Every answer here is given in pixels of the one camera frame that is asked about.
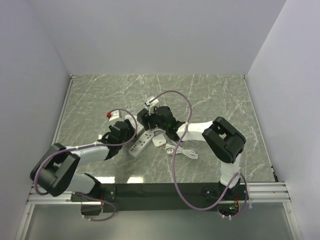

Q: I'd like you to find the black socket adapter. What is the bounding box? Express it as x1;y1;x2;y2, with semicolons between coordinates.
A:
137;108;151;127

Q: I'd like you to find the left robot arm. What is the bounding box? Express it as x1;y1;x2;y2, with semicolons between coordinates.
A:
30;119;138;201

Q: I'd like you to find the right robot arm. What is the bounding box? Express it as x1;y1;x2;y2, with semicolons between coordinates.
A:
137;106;246;200

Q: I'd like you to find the white power strip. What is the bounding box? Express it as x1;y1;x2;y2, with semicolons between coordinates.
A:
128;120;155;158

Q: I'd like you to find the black base bar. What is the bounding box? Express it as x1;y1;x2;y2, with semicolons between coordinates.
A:
68;174;246;219

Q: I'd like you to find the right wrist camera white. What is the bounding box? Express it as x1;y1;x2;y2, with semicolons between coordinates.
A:
145;96;160;115

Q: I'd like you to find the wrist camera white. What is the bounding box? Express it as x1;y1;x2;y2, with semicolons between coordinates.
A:
106;110;123;121
145;96;160;115

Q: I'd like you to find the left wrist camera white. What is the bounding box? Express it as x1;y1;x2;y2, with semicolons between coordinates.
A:
106;110;123;121

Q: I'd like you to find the white power strip cord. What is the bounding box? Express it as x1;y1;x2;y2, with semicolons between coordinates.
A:
149;127;200;160

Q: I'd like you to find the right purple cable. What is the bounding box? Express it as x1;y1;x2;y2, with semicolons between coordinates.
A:
152;89;251;216

